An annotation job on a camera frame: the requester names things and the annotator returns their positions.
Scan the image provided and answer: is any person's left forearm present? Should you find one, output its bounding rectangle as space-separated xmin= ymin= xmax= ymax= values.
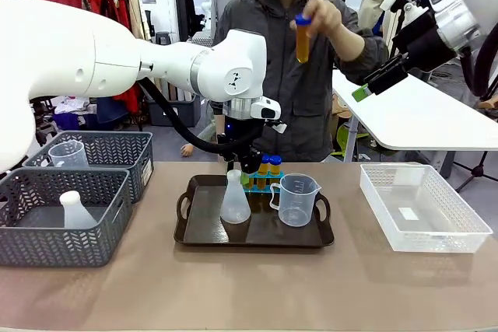
xmin=333 ymin=26 xmax=390 ymax=86

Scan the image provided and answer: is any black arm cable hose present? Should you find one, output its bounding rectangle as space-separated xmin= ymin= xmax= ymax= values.
xmin=461 ymin=23 xmax=498 ymax=100
xmin=138 ymin=77 xmax=265 ymax=158

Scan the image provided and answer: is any dark brown serving tray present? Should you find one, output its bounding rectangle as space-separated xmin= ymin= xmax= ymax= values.
xmin=174 ymin=174 xmax=335 ymax=250

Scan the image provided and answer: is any white perforated plastic basket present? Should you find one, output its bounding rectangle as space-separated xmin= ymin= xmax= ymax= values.
xmin=359 ymin=163 xmax=494 ymax=254

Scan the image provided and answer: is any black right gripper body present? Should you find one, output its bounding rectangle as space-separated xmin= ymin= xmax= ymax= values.
xmin=391 ymin=9 xmax=458 ymax=74

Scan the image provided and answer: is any person in grey jacket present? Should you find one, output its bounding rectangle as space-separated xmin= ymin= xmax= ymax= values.
xmin=212 ymin=0 xmax=390 ymax=164

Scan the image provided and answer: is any clear plastic measuring cup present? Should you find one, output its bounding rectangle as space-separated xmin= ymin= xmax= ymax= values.
xmin=47 ymin=140 xmax=90 ymax=169
xmin=268 ymin=173 xmax=323 ymax=228

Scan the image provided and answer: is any grey woven plastic basket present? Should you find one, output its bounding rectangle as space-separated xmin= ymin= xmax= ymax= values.
xmin=0 ymin=167 xmax=133 ymax=269
xmin=22 ymin=131 xmax=155 ymax=204

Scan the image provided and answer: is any grey storage bin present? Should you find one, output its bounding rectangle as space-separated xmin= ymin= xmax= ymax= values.
xmin=146 ymin=94 xmax=202 ymax=128

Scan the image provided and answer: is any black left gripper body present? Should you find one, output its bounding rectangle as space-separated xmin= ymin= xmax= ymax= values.
xmin=236 ymin=146 xmax=263 ymax=175

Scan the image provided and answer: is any amber tube with blue cap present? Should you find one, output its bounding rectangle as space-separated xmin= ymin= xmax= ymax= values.
xmin=269 ymin=155 xmax=282 ymax=189
xmin=294 ymin=12 xmax=314 ymax=64
xmin=259 ymin=154 xmax=272 ymax=189

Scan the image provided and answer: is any white folding table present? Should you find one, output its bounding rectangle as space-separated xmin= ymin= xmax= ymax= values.
xmin=331 ymin=69 xmax=498 ymax=152

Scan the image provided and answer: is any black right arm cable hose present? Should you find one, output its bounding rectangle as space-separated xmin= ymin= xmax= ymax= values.
xmin=461 ymin=23 xmax=498 ymax=100

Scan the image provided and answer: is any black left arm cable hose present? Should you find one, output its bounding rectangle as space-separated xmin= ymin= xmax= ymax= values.
xmin=138 ymin=77 xmax=265 ymax=158

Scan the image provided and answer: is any blue test tube rack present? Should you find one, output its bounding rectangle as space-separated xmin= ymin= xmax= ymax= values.
xmin=243 ymin=170 xmax=285 ymax=195

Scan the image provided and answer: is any translucent white conical flask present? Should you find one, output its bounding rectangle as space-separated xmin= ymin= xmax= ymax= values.
xmin=219 ymin=169 xmax=252 ymax=225
xmin=58 ymin=190 xmax=98 ymax=229

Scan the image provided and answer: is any person's left hand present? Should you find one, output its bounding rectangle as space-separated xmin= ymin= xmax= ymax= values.
xmin=289 ymin=0 xmax=344 ymax=52

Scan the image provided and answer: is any green chair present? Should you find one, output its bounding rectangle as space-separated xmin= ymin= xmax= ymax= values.
xmin=336 ymin=124 xmax=369 ymax=158

